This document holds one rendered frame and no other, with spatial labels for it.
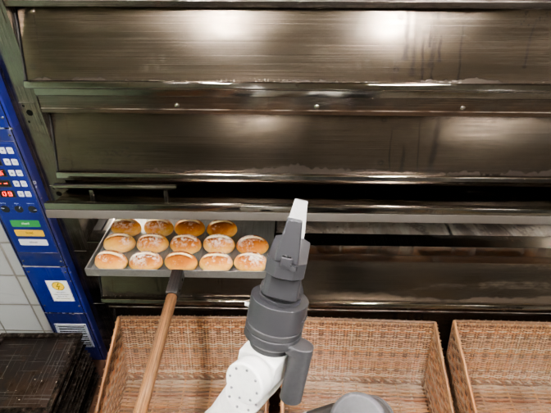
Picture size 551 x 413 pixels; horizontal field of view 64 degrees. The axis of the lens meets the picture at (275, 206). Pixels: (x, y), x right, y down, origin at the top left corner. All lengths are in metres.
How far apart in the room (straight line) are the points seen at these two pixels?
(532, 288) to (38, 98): 1.63
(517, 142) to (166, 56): 0.94
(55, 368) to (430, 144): 1.35
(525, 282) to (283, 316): 1.22
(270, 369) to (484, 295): 1.14
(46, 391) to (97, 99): 0.91
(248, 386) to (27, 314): 1.36
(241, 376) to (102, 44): 0.84
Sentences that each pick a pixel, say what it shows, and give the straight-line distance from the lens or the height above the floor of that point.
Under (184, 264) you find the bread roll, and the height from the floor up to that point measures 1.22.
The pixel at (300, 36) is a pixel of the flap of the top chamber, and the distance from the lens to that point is 1.11.
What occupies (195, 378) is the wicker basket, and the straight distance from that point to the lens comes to 1.84.
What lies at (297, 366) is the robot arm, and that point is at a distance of 0.68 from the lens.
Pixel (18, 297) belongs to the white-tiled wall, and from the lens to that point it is 1.87.
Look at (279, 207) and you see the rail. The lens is 1.14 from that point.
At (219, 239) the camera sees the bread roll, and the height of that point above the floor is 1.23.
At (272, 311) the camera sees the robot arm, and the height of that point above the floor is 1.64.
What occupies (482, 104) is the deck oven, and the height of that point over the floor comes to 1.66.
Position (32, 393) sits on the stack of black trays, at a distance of 1.65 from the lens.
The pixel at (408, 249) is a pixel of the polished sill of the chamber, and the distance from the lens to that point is 1.48.
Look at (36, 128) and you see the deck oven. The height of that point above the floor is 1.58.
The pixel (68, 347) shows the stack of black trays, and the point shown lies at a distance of 1.71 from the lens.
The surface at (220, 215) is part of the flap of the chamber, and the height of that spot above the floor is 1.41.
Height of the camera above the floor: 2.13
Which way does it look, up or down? 37 degrees down
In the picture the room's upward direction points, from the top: straight up
